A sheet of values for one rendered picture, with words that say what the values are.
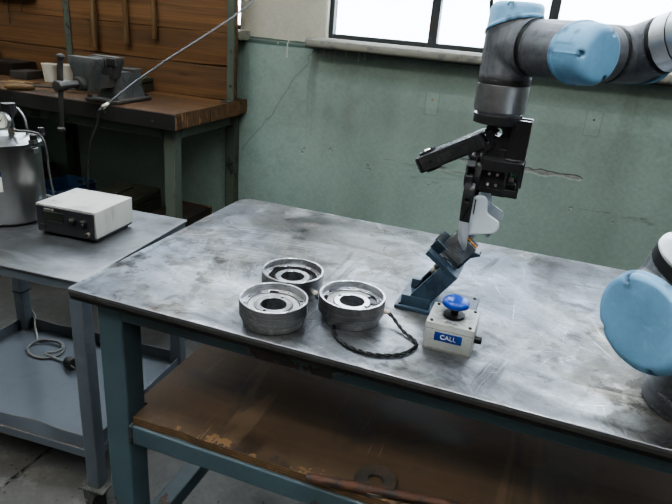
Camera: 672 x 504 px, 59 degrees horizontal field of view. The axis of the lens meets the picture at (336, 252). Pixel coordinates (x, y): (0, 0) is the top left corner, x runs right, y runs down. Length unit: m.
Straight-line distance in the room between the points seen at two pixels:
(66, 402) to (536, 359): 1.29
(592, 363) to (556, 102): 1.59
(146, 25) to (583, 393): 2.43
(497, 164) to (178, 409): 0.71
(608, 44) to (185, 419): 0.89
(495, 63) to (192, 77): 2.01
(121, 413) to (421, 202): 1.72
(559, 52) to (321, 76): 1.87
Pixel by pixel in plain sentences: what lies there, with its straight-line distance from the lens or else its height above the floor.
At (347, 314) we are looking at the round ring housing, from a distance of 0.89.
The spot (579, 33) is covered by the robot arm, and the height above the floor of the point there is 1.25.
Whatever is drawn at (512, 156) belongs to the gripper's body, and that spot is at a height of 1.07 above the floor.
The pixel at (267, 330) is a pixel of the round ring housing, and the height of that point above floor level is 0.81.
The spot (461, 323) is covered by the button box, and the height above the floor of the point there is 0.84.
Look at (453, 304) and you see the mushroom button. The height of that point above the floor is 0.87.
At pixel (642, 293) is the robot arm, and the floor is 1.00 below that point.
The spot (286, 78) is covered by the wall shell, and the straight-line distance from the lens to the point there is 2.66.
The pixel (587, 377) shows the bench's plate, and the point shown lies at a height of 0.80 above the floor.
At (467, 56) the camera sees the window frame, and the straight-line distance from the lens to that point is 2.35.
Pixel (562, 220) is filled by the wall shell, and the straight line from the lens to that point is 2.51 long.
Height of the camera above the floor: 1.25
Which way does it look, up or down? 22 degrees down
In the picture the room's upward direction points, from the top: 5 degrees clockwise
